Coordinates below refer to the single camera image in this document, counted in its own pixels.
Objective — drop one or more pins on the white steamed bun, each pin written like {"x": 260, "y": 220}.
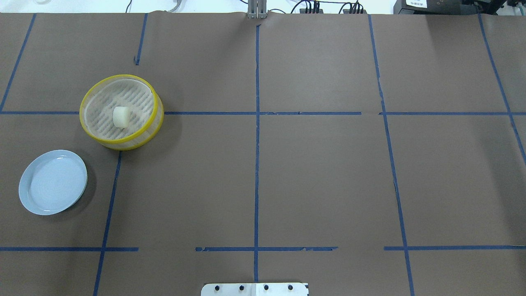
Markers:
{"x": 121, "y": 117}

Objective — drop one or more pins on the yellow plastic steamer basket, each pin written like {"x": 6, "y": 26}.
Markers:
{"x": 147, "y": 112}

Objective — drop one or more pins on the black connector block left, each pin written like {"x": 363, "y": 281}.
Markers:
{"x": 311, "y": 7}

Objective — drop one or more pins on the black connector block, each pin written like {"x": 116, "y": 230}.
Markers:
{"x": 352, "y": 8}
{"x": 311, "y": 7}

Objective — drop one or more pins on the metal mounting plate with bolts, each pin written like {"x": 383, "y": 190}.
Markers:
{"x": 256, "y": 289}

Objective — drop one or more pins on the black connector block right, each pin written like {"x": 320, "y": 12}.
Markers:
{"x": 352, "y": 8}

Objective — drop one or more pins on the black device with label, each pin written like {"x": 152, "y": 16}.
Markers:
{"x": 447, "y": 7}

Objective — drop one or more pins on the light blue round plate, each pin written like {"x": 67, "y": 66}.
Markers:
{"x": 53, "y": 182}

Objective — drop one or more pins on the grey metal bracket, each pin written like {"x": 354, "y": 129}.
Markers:
{"x": 257, "y": 9}

